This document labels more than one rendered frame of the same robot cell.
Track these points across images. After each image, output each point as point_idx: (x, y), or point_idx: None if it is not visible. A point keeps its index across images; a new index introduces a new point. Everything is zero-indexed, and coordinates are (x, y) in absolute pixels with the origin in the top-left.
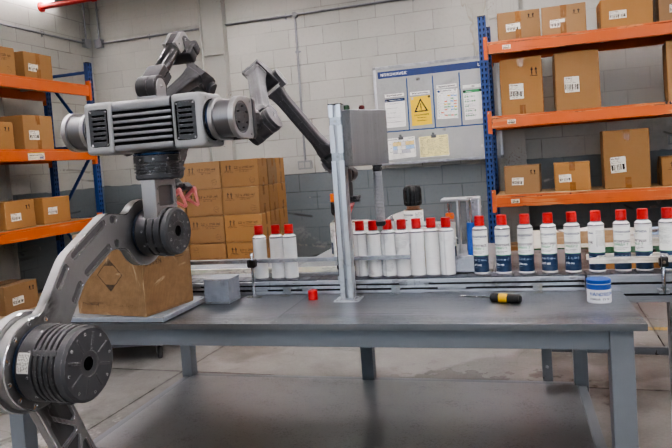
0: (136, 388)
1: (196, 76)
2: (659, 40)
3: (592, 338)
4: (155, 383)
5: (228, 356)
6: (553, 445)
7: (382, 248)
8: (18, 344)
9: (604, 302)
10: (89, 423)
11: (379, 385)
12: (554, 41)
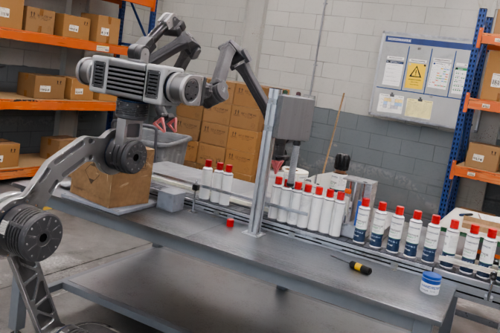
0: (124, 243)
1: (184, 42)
2: None
3: (402, 319)
4: (138, 243)
5: None
6: None
7: (290, 202)
8: (4, 214)
9: (430, 293)
10: (82, 260)
11: (286, 296)
12: None
